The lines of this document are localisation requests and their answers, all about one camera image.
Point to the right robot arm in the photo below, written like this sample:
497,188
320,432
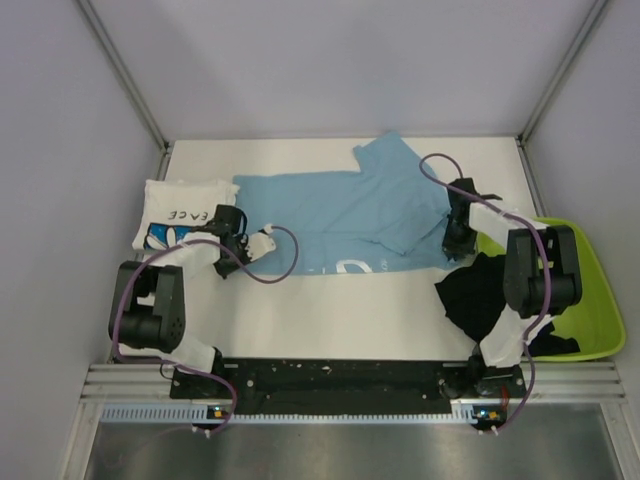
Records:
491,217

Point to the aluminium frame rail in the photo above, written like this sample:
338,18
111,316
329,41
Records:
551,382

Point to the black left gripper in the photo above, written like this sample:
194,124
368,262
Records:
224,270

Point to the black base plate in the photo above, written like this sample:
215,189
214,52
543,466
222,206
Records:
320,386

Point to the green plastic bin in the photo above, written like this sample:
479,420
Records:
595,322

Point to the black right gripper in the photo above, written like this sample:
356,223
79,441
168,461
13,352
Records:
453,249

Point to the white folded printed t shirt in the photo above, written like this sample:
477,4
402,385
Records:
172,208

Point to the light blue t shirt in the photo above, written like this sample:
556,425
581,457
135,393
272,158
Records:
384,217

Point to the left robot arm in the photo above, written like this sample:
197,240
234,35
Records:
148,316

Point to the black t shirt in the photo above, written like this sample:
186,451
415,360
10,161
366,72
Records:
475,300

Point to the light blue cable duct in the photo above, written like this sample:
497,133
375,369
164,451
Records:
210,416

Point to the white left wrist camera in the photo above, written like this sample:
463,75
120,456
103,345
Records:
261,243

